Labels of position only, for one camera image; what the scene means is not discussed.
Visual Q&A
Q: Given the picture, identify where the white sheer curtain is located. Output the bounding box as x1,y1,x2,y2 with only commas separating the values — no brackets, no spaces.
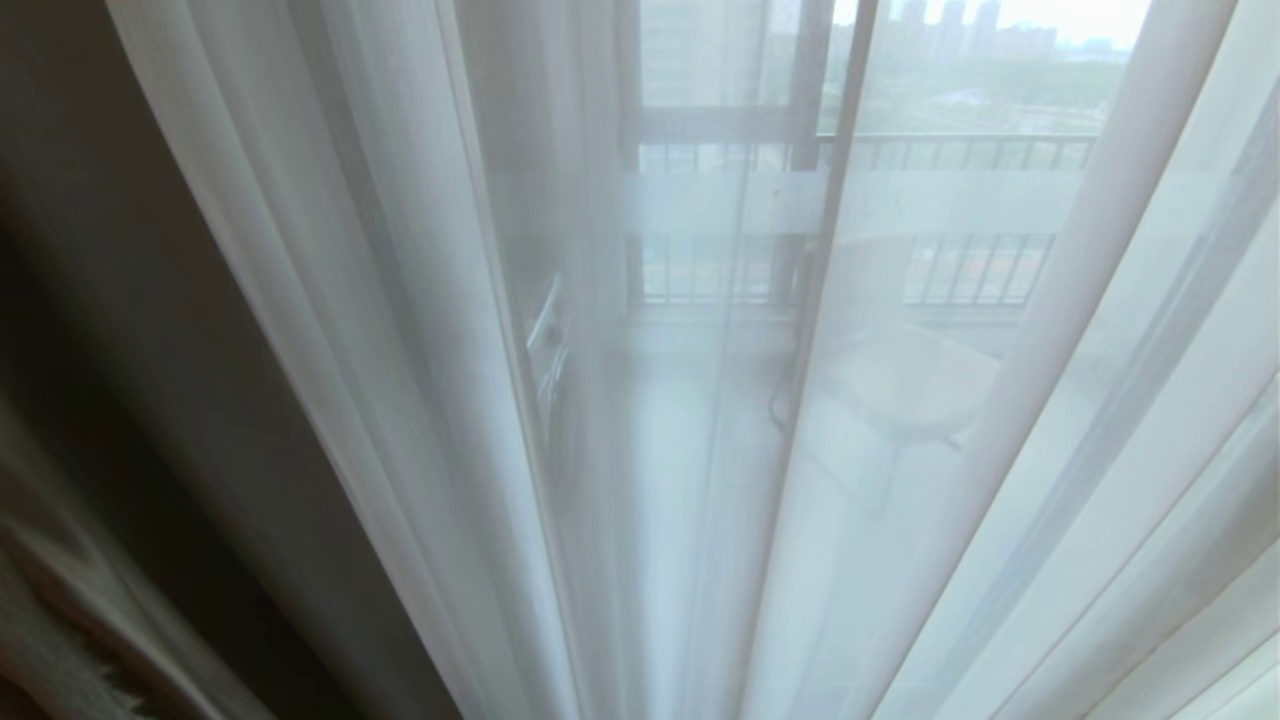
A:
740,0,1280,720
105,0,881,720

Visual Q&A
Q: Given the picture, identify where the grey blackout curtain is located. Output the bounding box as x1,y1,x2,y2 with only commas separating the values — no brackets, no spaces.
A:
0,0,461,720

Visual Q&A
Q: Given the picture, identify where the balcony metal railing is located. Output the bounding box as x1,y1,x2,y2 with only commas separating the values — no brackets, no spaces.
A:
628,132,1099,311

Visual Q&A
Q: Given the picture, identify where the balcony window frame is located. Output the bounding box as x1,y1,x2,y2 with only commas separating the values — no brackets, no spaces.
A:
615,0,836,311

